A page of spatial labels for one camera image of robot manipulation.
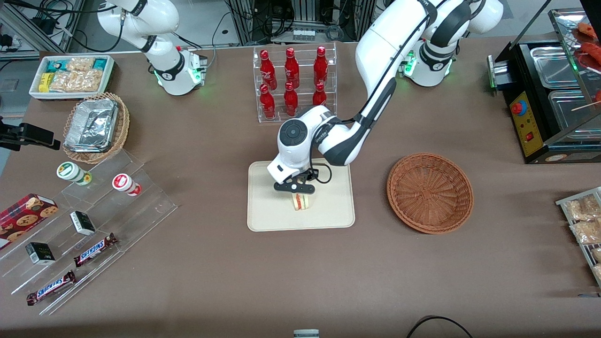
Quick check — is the cream plastic tray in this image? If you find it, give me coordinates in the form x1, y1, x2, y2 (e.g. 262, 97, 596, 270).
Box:
247, 161, 355, 232

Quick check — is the light wicker basket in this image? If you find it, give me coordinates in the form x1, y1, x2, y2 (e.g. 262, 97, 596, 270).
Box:
62, 92, 130, 164

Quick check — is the brown wicker basket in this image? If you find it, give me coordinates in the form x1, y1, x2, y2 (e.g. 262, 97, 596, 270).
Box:
386, 153, 474, 234

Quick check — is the white snack bin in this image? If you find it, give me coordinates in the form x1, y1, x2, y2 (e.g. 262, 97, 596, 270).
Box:
29, 55, 116, 101

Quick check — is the green sunflower lid cup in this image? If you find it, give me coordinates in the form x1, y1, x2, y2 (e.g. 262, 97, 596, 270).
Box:
56, 161, 92, 186

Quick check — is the aluminium foil container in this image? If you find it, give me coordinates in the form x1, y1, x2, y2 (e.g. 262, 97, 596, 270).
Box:
63, 98, 119, 153

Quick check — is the clear acrylic bottle rack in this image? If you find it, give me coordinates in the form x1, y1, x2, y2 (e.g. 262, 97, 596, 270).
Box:
253, 42, 338, 123

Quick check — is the clear cracker bag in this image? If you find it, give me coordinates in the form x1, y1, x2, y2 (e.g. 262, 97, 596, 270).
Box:
49, 69, 102, 92
66, 57, 95, 72

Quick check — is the red tartan cookie box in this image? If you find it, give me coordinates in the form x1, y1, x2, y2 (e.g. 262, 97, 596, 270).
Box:
0, 193, 59, 251

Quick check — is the red lid yogurt cup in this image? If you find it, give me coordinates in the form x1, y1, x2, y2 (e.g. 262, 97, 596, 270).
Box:
112, 173, 141, 197

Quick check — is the small black carton box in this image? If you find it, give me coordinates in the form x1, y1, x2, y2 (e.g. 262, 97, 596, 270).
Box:
25, 242, 56, 266
70, 211, 96, 236

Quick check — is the clear acrylic tiered stand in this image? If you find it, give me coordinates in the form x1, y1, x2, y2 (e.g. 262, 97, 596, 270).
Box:
0, 149, 178, 316

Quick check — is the Snickers chocolate bar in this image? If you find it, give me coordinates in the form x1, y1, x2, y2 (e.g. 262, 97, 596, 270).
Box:
74, 233, 118, 268
26, 270, 77, 306

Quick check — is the black food warmer machine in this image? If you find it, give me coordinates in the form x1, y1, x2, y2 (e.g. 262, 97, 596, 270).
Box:
487, 0, 601, 165

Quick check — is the steel warmer pan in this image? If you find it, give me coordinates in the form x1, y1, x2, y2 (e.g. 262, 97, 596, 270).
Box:
548, 89, 601, 141
531, 46, 581, 89

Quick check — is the clear fried snack bag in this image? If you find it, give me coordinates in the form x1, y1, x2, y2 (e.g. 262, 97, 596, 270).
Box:
570, 220, 601, 245
563, 195, 601, 221

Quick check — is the black cable loop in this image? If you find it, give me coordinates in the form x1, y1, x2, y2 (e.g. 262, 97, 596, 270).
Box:
406, 315, 475, 338

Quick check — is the grey wire snack rack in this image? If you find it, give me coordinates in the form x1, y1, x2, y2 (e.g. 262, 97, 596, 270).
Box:
555, 187, 601, 288

